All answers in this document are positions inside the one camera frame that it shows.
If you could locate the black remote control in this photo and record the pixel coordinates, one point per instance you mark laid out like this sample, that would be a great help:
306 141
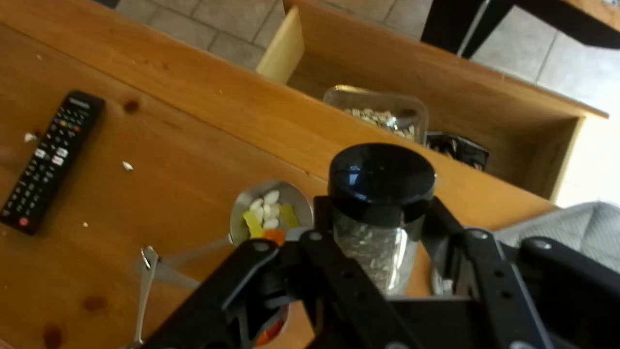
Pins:
50 161

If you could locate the herb jar with black lid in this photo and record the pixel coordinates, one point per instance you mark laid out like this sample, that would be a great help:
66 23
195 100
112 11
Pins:
380 174

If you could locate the open wooden drawer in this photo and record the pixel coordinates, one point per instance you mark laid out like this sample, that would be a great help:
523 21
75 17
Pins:
399 64

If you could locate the large steel measuring cup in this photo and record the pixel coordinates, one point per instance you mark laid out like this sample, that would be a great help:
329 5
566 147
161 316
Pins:
271 209

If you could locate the clear plastic nut container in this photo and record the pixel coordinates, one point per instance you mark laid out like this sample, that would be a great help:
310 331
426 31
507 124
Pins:
380 116

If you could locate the black snack bag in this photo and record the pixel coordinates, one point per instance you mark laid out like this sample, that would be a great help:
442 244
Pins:
457 147

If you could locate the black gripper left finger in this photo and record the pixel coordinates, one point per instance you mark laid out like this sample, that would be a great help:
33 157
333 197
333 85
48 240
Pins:
257 277

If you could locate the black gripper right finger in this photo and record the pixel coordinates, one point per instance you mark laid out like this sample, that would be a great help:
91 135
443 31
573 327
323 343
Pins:
504 290

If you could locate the steel cup with orange contents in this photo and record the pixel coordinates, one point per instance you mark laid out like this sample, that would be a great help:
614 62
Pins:
271 329

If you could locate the grey quilted pot holder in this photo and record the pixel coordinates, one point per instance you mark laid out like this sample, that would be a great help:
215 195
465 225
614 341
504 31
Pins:
581 225

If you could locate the white crumb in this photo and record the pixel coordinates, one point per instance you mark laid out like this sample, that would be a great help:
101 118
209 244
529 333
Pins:
29 135
128 164

